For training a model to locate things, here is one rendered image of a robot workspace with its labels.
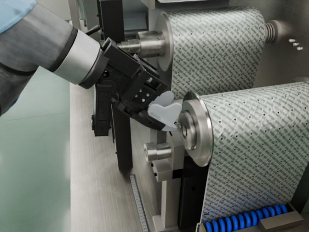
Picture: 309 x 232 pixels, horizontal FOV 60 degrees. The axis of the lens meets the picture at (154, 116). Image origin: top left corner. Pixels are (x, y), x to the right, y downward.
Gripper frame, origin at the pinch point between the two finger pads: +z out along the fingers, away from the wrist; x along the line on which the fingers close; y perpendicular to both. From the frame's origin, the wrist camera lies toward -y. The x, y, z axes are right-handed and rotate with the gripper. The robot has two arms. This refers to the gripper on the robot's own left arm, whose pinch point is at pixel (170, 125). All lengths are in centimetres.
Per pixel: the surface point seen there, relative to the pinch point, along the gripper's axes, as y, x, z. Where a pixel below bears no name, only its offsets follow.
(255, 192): -0.5, -8.4, 23.6
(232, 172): 1.2, -8.4, 12.8
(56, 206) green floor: -128, 90, 43
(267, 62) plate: 23.9, 21.9, 27.7
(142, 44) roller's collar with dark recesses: 6.7, 19.9, -7.1
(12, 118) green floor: -158, 210, 6
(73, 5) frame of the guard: -8, 94, -15
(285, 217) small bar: -0.4, -12.9, 30.8
